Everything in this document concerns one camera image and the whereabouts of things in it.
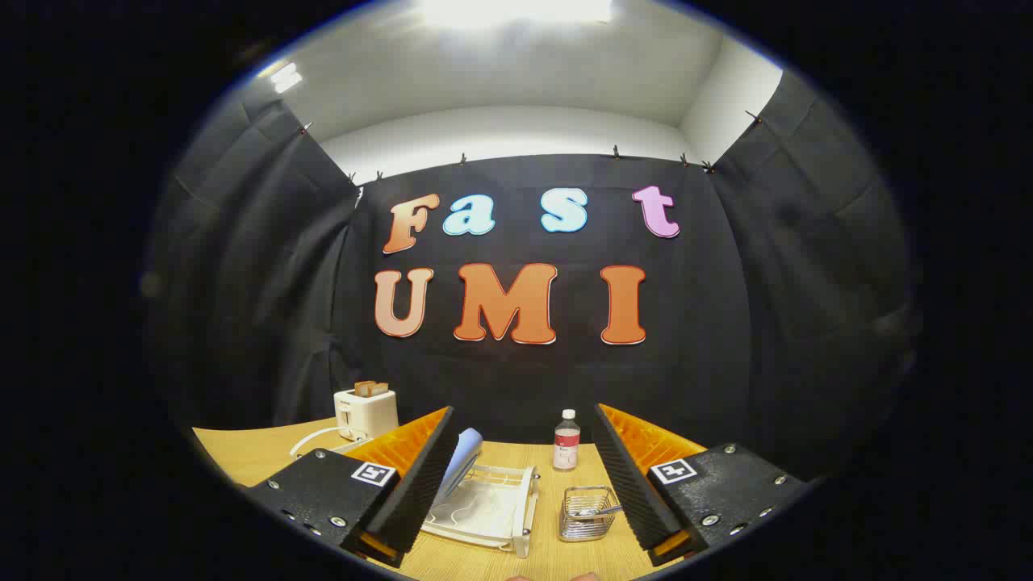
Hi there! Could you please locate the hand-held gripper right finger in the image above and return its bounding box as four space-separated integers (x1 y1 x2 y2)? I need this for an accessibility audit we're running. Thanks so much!
593 403 810 566

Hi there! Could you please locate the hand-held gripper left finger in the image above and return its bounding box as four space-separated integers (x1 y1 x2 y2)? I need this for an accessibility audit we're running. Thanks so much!
242 406 458 568

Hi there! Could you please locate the light blue plate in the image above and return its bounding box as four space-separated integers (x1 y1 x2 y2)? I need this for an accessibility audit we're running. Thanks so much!
432 428 484 509

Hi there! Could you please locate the metal wire basket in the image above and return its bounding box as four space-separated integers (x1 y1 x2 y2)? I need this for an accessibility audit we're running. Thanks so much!
558 486 621 542

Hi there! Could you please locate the white dish rack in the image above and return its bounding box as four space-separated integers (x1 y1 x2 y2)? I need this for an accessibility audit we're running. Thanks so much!
420 462 540 559

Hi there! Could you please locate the clear bottle with red label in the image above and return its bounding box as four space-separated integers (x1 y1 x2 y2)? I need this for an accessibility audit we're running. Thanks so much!
552 409 582 472

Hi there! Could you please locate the white toaster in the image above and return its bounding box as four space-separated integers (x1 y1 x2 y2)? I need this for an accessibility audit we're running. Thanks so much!
333 387 399 442

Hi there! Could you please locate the black backdrop cloth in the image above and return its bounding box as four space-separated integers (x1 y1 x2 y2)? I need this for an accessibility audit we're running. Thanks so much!
141 69 925 485

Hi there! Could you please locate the large ceiling light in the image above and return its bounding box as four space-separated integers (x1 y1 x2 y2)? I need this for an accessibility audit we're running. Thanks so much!
416 0 614 29

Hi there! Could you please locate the white power cable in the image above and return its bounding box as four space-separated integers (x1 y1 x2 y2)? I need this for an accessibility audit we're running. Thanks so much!
289 426 360 459

